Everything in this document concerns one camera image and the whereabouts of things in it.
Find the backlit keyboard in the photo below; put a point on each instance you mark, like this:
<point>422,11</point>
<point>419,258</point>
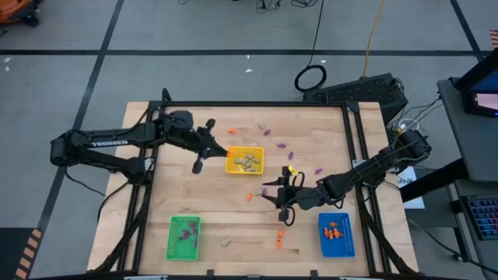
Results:
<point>484,215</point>

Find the black desk crossbar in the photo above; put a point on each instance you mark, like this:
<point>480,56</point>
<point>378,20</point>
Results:
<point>432,183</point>

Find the green plastic basket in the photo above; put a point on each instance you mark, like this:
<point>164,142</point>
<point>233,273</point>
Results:
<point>175,249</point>

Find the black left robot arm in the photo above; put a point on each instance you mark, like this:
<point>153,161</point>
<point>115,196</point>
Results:
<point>109,143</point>

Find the small purple block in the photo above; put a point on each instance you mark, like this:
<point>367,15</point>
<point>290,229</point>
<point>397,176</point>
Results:
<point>290,156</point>

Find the yellow tape tag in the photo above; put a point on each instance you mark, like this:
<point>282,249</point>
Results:
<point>292,170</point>

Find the hazard striped floor mat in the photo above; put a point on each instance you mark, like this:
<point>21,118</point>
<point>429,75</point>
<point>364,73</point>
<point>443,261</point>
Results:
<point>11,253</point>

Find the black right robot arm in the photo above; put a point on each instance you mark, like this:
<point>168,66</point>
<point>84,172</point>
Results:
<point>369,169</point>

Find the grey keyboard shelf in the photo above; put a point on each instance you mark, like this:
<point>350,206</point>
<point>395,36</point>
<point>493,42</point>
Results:
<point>486,256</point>

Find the black computer monitor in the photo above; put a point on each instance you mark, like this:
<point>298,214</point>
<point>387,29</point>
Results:
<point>478,85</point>

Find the black computer case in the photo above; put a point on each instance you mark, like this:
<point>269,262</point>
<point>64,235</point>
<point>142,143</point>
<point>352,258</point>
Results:
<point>358,93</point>

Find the purple block behind basket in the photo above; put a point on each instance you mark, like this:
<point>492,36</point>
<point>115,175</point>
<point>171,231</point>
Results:
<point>281,145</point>

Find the striped sign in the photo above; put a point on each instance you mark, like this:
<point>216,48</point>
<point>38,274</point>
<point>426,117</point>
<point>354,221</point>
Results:
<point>494,39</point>

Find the white paper sheet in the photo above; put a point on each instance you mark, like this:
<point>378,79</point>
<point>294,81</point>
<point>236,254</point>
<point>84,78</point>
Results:
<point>412,202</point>

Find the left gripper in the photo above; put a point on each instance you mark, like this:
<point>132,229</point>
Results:
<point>204,144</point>

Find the yellow power plugs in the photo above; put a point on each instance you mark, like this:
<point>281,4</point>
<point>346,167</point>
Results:
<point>398,131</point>

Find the orange foam piece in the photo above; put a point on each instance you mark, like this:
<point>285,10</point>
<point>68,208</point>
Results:
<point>249,197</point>

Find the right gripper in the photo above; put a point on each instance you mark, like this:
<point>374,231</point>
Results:
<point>299,198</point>

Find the grey side desk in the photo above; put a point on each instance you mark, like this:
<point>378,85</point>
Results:
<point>478,148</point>

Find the orange wheeled machine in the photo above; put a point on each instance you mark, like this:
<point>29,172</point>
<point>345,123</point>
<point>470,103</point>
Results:
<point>15,9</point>

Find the blue plastic basket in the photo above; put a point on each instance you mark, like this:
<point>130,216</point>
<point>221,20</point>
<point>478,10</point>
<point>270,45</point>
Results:
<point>342,249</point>

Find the yellow plastic basket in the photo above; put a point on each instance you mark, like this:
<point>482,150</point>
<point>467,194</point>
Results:
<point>231,168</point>

